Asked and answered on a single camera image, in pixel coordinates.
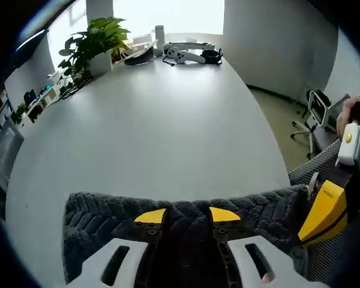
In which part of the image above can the dark grey towel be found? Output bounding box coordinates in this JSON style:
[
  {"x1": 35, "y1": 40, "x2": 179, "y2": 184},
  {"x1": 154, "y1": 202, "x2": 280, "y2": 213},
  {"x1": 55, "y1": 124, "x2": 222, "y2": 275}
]
[{"x1": 61, "y1": 183, "x2": 319, "y2": 286}]

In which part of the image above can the white open shelf cabinet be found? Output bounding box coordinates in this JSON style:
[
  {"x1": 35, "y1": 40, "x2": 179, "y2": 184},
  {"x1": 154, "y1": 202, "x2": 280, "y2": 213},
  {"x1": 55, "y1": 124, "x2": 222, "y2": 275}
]
[{"x1": 23, "y1": 80, "x2": 61, "y2": 124}]

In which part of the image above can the person's right hand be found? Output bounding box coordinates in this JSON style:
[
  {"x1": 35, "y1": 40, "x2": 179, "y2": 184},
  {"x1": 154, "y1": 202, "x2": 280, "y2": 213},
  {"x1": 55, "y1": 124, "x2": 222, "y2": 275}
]
[{"x1": 335, "y1": 97, "x2": 360, "y2": 140}]

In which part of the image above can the white swivel office chair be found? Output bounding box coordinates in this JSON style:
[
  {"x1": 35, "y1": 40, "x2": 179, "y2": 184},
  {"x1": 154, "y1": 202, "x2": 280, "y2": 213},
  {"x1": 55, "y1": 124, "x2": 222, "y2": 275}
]
[{"x1": 290, "y1": 89, "x2": 353, "y2": 160}]

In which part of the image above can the small green plant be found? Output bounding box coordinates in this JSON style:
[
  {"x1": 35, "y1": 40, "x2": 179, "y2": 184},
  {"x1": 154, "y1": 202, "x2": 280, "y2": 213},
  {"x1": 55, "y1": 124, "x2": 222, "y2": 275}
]
[{"x1": 11, "y1": 103, "x2": 28, "y2": 125}]

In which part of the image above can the white headband device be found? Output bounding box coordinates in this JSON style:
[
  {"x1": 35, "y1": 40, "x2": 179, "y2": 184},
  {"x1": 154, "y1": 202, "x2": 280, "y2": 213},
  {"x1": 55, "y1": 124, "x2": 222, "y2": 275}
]
[{"x1": 163, "y1": 41, "x2": 216, "y2": 52}]

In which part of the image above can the white controller device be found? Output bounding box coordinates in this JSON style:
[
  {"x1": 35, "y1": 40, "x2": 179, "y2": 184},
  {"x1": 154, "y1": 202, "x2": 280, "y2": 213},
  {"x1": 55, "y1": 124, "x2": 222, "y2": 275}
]
[{"x1": 162, "y1": 49, "x2": 206, "y2": 65}]

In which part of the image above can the white bottle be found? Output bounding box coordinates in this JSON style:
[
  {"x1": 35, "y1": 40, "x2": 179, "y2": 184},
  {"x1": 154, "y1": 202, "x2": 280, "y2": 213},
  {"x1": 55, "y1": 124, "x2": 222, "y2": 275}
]
[{"x1": 154, "y1": 25, "x2": 166, "y2": 50}]

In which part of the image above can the green potted plant white pot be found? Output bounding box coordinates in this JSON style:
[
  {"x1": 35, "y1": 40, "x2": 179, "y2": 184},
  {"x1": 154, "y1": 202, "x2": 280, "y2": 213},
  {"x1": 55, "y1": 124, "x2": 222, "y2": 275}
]
[{"x1": 58, "y1": 16, "x2": 132, "y2": 91}]

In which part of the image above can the coiled black cable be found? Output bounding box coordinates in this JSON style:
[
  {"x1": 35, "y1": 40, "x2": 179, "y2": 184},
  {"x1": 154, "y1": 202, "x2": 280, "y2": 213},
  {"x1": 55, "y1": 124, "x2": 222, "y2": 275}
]
[{"x1": 200, "y1": 49, "x2": 223, "y2": 65}]

